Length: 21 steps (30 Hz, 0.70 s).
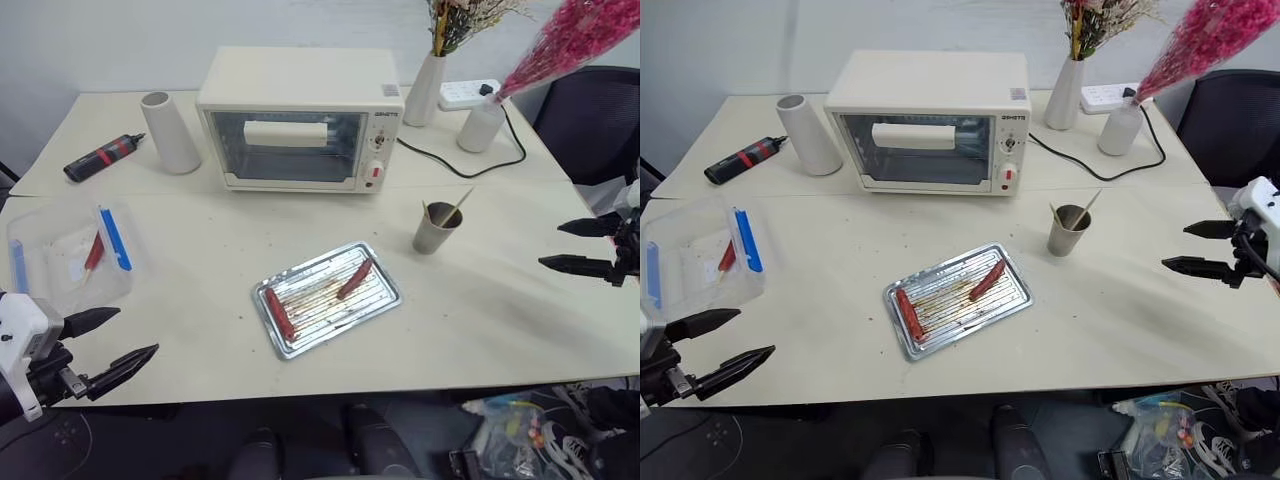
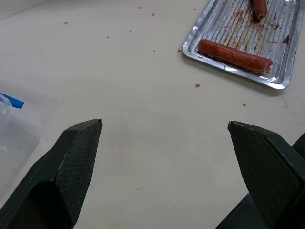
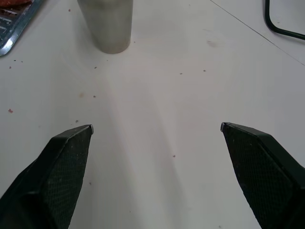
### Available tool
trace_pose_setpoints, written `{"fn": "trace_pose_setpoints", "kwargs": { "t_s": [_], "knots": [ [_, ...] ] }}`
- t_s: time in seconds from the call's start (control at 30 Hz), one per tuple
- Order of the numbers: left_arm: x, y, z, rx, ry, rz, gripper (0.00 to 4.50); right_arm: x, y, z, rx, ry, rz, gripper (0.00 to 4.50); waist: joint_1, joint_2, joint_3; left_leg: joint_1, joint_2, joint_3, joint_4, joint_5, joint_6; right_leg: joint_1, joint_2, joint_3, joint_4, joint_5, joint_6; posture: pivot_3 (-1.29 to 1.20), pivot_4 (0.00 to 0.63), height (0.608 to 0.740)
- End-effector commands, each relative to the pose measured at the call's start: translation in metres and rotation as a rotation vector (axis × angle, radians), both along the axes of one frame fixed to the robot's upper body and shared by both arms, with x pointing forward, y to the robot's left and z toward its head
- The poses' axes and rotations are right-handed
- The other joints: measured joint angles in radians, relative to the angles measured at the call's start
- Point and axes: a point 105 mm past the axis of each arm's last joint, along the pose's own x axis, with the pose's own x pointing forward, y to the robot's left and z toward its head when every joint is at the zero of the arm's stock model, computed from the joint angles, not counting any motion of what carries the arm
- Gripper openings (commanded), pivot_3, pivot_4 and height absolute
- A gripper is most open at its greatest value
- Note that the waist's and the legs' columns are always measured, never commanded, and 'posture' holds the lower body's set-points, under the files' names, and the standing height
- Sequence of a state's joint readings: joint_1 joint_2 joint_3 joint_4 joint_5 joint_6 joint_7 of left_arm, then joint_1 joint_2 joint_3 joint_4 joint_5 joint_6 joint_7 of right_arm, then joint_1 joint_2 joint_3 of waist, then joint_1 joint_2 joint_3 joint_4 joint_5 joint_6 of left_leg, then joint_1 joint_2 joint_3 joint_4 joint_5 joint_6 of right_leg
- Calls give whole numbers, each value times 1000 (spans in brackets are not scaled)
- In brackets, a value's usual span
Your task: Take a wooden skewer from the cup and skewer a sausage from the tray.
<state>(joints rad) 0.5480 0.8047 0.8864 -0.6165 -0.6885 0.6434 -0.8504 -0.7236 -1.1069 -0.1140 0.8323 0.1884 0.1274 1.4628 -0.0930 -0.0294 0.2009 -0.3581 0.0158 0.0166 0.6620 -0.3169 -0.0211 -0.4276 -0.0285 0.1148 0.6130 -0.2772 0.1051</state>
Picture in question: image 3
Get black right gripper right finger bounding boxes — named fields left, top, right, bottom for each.
left=220, top=122, right=305, bottom=229

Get dark red-brown rounded object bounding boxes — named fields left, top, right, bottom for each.
left=0, top=0, right=33, bottom=6

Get black cable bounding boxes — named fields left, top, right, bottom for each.
left=264, top=0, right=305, bottom=41

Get silver metal tray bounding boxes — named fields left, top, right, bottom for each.
left=0, top=0, right=45, bottom=57

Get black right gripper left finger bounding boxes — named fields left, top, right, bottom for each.
left=0, top=124, right=94, bottom=229

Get silver metal cup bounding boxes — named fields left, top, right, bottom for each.
left=76, top=0, right=133, bottom=55

